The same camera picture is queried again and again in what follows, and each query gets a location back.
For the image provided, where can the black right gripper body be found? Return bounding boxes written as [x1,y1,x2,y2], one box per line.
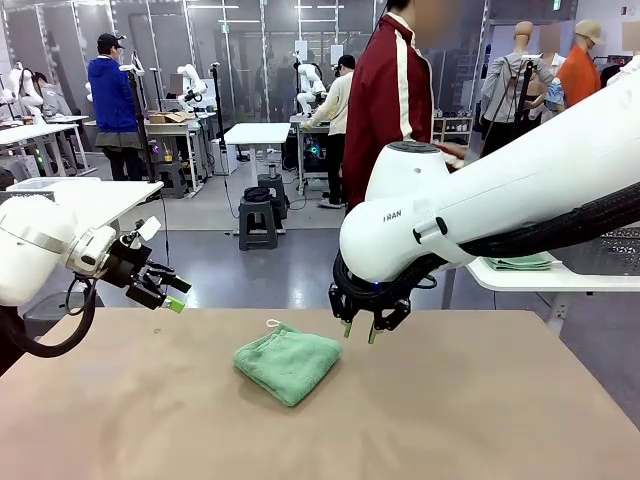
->
[328,282,413,324]

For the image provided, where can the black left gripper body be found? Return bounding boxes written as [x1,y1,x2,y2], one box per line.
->
[102,234,169,309]

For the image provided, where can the green terry towel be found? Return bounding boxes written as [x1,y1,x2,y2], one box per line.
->
[233,318,345,409]
[487,253,554,272]

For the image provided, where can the white side table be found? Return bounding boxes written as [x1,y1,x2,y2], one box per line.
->
[467,249,640,324]
[4,177,165,236]

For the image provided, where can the grey plastic step stool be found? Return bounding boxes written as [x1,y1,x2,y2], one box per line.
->
[257,173,290,221]
[238,197,279,251]
[154,160,187,199]

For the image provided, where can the black tripod pole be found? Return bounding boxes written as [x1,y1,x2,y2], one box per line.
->
[118,49,157,184]
[208,62,227,151]
[509,53,540,126]

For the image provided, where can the white background workbench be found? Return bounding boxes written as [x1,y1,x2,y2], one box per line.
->
[0,122,90,177]
[144,117,217,194]

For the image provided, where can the person in blue hoodie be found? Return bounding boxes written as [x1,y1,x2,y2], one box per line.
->
[87,32,146,181]

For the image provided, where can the white background table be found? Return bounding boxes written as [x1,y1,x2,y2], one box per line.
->
[223,122,292,236]

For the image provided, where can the seated person in grey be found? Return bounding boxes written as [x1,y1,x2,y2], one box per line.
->
[32,72,76,119]

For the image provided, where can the white storage shelf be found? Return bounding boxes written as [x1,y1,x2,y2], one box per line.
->
[432,117,475,149]

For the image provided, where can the person in red jacket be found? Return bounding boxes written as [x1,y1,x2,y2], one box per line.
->
[343,0,436,211]

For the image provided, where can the person in cream sweater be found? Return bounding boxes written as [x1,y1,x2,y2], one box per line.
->
[305,53,357,209]

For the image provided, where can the mannequin in grey shirt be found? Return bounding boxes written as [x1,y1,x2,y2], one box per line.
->
[477,20,557,156]

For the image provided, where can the person in blue floral top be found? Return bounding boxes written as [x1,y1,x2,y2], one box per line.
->
[542,23,571,111]

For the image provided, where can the mannequin in orange vest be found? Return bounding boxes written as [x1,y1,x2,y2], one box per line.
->
[555,19,606,109]

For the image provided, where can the dark garments on rack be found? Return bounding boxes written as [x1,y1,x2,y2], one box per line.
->
[592,53,632,86]

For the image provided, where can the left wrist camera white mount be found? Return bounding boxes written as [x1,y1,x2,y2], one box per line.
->
[122,215,163,250]

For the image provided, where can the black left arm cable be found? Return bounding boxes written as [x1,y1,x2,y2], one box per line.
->
[0,273,100,359]

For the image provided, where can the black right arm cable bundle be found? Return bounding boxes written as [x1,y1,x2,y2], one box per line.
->
[331,182,640,304]

